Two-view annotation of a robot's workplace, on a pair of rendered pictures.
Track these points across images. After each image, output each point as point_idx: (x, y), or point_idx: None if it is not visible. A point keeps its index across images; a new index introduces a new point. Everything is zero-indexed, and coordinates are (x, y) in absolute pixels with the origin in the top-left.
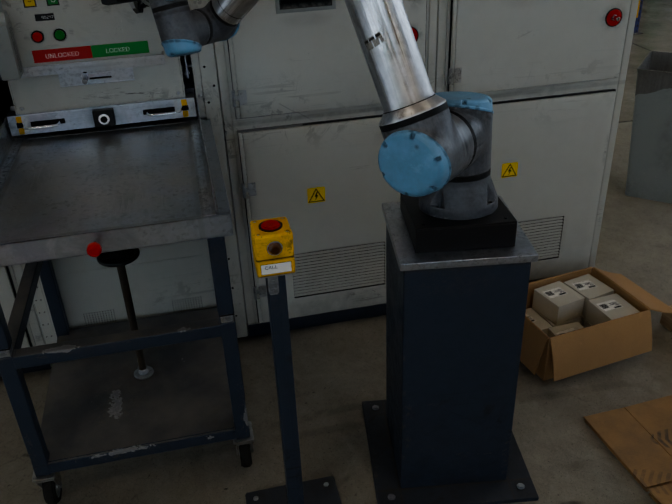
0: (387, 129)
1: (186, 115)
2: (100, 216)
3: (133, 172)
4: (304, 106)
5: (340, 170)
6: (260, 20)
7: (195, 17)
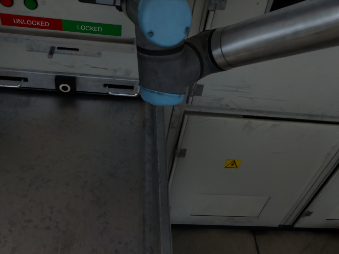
0: None
1: None
2: None
3: (79, 184)
4: (250, 105)
5: (259, 152)
6: None
7: (187, 61)
